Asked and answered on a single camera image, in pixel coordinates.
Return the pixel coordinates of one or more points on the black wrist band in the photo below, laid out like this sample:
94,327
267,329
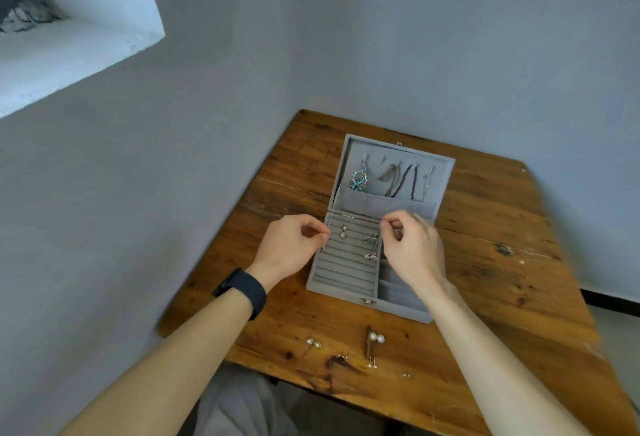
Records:
243,291

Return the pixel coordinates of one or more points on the small silver earring pair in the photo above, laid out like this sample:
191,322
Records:
371,256

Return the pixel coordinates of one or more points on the person's right hand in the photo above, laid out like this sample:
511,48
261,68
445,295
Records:
417,253

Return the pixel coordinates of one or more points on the person's left hand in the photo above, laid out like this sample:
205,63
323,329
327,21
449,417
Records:
287,248

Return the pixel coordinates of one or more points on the dark stud earring pair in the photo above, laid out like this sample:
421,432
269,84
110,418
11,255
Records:
371,239

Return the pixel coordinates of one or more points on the person's right forearm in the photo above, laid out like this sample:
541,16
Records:
492,370

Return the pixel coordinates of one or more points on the person's grey trousers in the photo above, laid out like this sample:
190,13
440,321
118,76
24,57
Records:
240,405

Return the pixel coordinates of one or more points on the gold flower earring pair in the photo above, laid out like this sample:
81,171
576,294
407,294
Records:
313,343

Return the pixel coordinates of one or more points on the person's right thumb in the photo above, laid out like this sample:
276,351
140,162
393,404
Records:
389,243

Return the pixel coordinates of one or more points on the turquoise dangle earring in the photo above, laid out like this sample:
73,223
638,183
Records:
359,178

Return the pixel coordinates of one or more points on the person's left thumb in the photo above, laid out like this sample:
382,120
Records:
316,244

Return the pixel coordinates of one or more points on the person's left forearm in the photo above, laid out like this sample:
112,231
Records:
175,365

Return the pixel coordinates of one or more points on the white pearl earring pair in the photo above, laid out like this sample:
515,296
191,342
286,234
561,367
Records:
376,337

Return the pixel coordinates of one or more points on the small drop earring pair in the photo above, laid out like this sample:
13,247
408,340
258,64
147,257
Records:
343,232

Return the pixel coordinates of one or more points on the grey velvet jewelry box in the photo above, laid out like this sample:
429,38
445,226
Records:
367,251

